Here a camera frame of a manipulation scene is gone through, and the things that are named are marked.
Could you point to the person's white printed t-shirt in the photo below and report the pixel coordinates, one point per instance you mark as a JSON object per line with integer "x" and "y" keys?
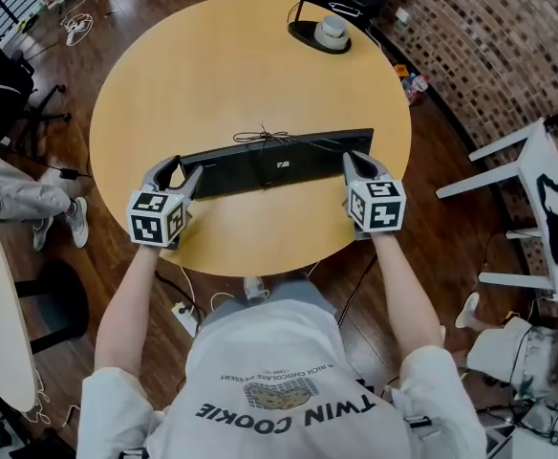
{"x": 269, "y": 342}

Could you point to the grey round cylinder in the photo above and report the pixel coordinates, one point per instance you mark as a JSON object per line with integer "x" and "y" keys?
{"x": 331, "y": 31}

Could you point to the person's blue jeans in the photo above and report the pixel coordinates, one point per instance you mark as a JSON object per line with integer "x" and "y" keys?
{"x": 288, "y": 294}

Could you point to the clear bottle red label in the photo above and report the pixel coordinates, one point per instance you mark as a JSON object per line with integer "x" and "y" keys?
{"x": 420, "y": 85}

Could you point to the person's left white shoe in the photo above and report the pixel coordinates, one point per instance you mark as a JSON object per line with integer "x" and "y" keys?
{"x": 255, "y": 287}

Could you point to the white side table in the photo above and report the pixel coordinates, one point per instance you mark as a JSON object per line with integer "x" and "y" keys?
{"x": 542, "y": 160}

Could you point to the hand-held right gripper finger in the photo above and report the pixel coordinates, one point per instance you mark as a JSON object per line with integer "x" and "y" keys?
{"x": 353, "y": 172}
{"x": 379, "y": 168}

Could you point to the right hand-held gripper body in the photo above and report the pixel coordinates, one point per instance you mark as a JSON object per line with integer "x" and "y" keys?
{"x": 379, "y": 208}

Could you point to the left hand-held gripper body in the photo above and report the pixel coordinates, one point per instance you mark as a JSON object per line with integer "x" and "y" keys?
{"x": 147, "y": 227}

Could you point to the black keyboard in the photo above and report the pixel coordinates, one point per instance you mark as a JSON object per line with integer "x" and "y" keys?
{"x": 303, "y": 160}

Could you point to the person's right forearm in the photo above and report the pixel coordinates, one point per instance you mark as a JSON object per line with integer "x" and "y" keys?
{"x": 403, "y": 290}

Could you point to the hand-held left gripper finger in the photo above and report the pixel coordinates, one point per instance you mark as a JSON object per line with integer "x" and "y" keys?
{"x": 192, "y": 184}
{"x": 157, "y": 172}

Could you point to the white power strip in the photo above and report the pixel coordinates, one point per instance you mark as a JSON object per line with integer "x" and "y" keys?
{"x": 186, "y": 318}

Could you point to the black office chair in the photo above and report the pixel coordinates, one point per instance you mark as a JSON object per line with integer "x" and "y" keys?
{"x": 2, "y": 70}

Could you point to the clear plastic bottle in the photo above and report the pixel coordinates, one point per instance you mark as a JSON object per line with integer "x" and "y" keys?
{"x": 406, "y": 83}

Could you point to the person's left forearm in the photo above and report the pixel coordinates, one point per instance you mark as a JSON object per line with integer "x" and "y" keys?
{"x": 126, "y": 304}

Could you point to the white wall socket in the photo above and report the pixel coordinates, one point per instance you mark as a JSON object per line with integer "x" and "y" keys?
{"x": 401, "y": 15}

